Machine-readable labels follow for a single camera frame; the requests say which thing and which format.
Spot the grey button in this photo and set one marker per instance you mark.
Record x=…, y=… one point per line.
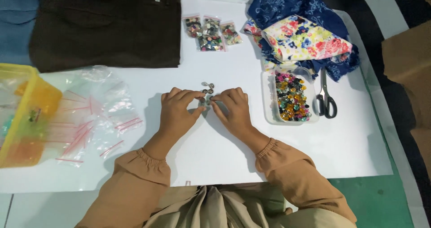
x=206, y=101

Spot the small pile of grey buttons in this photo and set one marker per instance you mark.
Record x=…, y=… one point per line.
x=208, y=88

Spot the bag of dark mixed buttons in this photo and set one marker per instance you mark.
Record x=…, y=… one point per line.
x=193, y=26

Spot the person's beige clothing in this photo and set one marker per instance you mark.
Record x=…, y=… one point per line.
x=215, y=207

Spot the yellow plastic box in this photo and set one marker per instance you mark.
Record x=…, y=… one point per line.
x=25, y=116

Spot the large bag of mixed buttons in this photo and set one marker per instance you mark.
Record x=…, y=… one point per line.
x=210, y=35

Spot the clear plastic container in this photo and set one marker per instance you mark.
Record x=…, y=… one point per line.
x=269, y=100

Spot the folded dark brown trousers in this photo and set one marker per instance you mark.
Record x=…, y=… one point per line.
x=106, y=27

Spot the person's left hand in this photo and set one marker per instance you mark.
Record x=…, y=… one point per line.
x=175, y=113

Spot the colourful floral fabric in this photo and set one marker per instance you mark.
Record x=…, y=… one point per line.
x=303, y=41

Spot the brown cardboard box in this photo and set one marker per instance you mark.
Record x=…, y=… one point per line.
x=409, y=83

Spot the blue patterned fabric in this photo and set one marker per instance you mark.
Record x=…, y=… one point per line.
x=296, y=5

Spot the person's right hand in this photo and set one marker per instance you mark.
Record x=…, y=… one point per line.
x=235, y=111

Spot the heap of colourful buttons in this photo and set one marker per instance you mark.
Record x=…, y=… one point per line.
x=291, y=97

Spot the white paper sheet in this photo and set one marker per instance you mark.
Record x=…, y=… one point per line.
x=303, y=147

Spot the blue folded cloth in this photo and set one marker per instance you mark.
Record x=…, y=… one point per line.
x=16, y=22

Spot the bag of light mixed buttons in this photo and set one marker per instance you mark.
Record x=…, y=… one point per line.
x=230, y=33

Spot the pile of clear zip bags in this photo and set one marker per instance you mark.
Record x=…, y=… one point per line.
x=91, y=113

